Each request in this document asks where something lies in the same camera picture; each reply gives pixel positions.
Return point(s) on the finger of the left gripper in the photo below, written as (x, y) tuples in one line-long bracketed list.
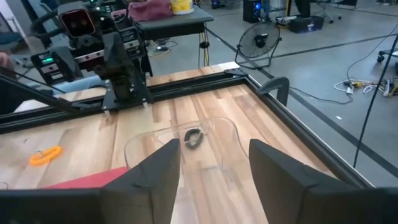
[(63, 62), (116, 56)]

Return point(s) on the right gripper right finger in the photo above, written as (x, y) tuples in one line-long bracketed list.
[(289, 193)]

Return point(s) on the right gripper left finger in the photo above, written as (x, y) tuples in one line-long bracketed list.
[(146, 186)]

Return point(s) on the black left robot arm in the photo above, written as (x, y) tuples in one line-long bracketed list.
[(126, 93)]

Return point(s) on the person's leg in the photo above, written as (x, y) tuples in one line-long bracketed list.
[(77, 85)]

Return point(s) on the pink plastic bin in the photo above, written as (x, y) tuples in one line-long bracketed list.
[(93, 180)]

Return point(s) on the pink cloth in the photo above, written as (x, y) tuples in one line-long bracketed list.
[(149, 11)]

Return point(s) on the person's hand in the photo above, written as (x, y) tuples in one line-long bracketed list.
[(4, 60)]

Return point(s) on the dark grey side desk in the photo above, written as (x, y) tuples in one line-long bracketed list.
[(174, 21)]

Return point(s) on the yellow tub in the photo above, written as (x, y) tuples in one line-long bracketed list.
[(182, 7)]

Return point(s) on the clear plastic bin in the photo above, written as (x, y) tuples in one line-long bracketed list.
[(217, 137)]

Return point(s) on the black computer tower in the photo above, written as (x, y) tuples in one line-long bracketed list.
[(253, 12)]

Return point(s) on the black floor fan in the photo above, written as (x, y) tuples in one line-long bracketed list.
[(260, 40)]

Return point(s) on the black equipment case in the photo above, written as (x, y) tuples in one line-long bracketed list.
[(306, 25)]

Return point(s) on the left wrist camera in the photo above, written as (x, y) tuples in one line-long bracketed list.
[(77, 21)]

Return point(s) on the black clamp bracket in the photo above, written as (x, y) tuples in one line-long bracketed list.
[(276, 84)]

